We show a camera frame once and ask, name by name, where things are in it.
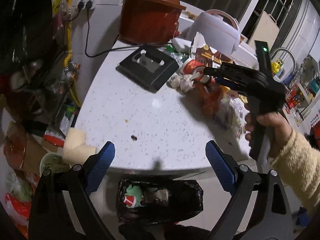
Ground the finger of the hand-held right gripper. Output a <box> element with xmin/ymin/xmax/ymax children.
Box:
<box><xmin>203</xmin><ymin>62</ymin><xmax>265</xmax><ymax>80</ymax></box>
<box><xmin>215</xmin><ymin>77</ymin><xmax>250</xmax><ymax>90</ymax></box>

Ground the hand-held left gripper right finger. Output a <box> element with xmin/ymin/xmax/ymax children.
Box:
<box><xmin>205</xmin><ymin>140</ymin><xmax>293</xmax><ymax>240</ymax></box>

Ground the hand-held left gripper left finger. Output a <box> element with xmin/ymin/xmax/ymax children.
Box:
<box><xmin>29</xmin><ymin>141</ymin><xmax>116</xmax><ymax>240</ymax></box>

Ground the green towel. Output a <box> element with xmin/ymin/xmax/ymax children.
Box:
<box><xmin>126</xmin><ymin>184</ymin><xmax>145</xmax><ymax>207</ymax></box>

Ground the red white paper cup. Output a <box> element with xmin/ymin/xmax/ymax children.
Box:
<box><xmin>181</xmin><ymin>59</ymin><xmax>205</xmax><ymax>77</ymax></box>

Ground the black-bagged trash bin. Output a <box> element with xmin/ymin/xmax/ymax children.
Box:
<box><xmin>117</xmin><ymin>179</ymin><xmax>203</xmax><ymax>224</ymax></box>

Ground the person's right forearm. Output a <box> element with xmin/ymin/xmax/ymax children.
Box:
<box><xmin>270</xmin><ymin>129</ymin><xmax>320</xmax><ymax>215</ymax></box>

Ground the person's right hand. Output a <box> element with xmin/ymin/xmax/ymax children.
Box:
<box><xmin>244</xmin><ymin>112</ymin><xmax>293</xmax><ymax>158</ymax></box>

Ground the orange-red plastic bag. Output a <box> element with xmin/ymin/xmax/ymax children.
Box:
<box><xmin>197</xmin><ymin>82</ymin><xmax>224</xmax><ymax>117</ymax></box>

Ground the yellow bottle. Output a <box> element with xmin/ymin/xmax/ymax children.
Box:
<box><xmin>271</xmin><ymin>59</ymin><xmax>284</xmax><ymax>77</ymax></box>

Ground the brown printed box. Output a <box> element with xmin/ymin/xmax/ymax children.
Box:
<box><xmin>194</xmin><ymin>44</ymin><xmax>234</xmax><ymax>67</ymax></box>

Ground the clear plastic bag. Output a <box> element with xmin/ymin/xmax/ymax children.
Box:
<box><xmin>220</xmin><ymin>90</ymin><xmax>248</xmax><ymax>138</ymax></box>

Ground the beige foam corner guard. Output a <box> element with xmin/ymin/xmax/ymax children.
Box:
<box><xmin>62</xmin><ymin>127</ymin><xmax>97</xmax><ymax>165</ymax></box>

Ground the white rice cooker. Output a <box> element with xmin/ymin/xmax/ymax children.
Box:
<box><xmin>187</xmin><ymin>9</ymin><xmax>242</xmax><ymax>55</ymax></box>

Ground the metal faucet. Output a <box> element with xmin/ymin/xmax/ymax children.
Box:
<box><xmin>270</xmin><ymin>47</ymin><xmax>297</xmax><ymax>80</ymax></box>

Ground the white crumpled tissue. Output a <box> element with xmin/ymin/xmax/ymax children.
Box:
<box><xmin>170</xmin><ymin>74</ymin><xmax>198</xmax><ymax>93</ymax></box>

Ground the beige cutting board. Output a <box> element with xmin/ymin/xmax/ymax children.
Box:
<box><xmin>248</xmin><ymin>11</ymin><xmax>280</xmax><ymax>53</ymax></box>

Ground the white carton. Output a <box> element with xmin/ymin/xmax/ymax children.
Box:
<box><xmin>174</xmin><ymin>38</ymin><xmax>193</xmax><ymax>53</ymax></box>

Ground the black square stand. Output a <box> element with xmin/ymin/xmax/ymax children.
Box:
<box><xmin>115</xmin><ymin>44</ymin><xmax>180</xmax><ymax>92</ymax></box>

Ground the glass pot lid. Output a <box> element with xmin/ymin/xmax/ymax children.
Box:
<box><xmin>4</xmin><ymin>122</ymin><xmax>27</xmax><ymax>170</ymax></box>

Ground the red white plastic bag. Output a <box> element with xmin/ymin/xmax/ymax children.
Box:
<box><xmin>5</xmin><ymin>192</ymin><xmax>32</xmax><ymax>238</ymax></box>

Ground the metal storage rack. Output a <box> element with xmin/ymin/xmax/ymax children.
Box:
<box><xmin>22</xmin><ymin>52</ymin><xmax>78</xmax><ymax>130</ymax></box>

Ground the red-brown clay cooker pot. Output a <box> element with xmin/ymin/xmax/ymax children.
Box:
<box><xmin>119</xmin><ymin>0</ymin><xmax>187</xmax><ymax>45</ymax></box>

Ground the yellow gas pipe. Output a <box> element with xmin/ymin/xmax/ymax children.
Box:
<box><xmin>64</xmin><ymin>0</ymin><xmax>82</xmax><ymax>107</ymax></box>

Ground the black plastic bag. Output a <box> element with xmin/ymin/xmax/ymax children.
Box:
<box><xmin>0</xmin><ymin>0</ymin><xmax>58</xmax><ymax>73</ymax></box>

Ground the black power cable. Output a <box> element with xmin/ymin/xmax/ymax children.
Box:
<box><xmin>71</xmin><ymin>7</ymin><xmax>140</xmax><ymax>57</ymax></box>

